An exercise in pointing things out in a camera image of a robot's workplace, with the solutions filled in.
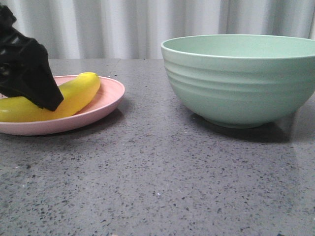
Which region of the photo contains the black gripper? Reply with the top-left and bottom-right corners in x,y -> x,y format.
0,5 -> 63,111

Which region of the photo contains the yellow banana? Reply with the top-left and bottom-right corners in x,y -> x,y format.
0,72 -> 100,122

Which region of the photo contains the pink plate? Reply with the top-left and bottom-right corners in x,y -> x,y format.
0,76 -> 125,136

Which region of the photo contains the green ribbed bowl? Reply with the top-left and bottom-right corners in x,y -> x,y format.
161,34 -> 315,128

